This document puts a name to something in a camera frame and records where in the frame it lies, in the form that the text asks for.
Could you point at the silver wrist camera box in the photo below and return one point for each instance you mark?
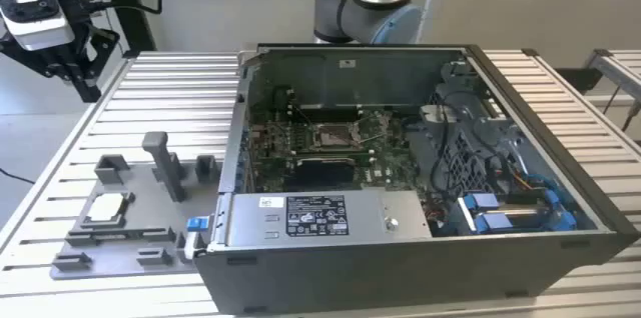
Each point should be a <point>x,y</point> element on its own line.
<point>40,31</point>

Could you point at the silver CPU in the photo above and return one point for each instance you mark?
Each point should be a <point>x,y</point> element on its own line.
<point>106,207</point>

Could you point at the green motherboard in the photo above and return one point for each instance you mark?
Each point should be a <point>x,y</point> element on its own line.
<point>388,155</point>

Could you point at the RAM slot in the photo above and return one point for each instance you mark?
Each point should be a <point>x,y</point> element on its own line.
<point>330,151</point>

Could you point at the aluminium side table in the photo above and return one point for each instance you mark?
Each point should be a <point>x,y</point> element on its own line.
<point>619,66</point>

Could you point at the blue disk carrier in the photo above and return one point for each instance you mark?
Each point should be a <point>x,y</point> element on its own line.
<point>497,221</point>
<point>485,201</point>

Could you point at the silver power supply unit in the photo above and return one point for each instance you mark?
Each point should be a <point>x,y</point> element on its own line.
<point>250,220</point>

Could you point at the black graphics card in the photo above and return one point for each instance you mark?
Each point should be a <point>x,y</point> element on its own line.
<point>321,173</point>

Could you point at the grey plastic drive cage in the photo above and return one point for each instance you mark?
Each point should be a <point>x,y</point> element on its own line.
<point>465,153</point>

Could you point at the CPU socket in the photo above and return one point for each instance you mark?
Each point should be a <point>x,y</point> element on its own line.
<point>333,136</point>

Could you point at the blue case latch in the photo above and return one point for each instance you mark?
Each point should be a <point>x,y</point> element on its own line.
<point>197,223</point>

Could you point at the grey parts rack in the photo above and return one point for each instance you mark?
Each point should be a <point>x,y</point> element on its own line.
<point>125,254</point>

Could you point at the dark grey PC case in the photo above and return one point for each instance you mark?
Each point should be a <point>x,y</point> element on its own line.
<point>350,276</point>

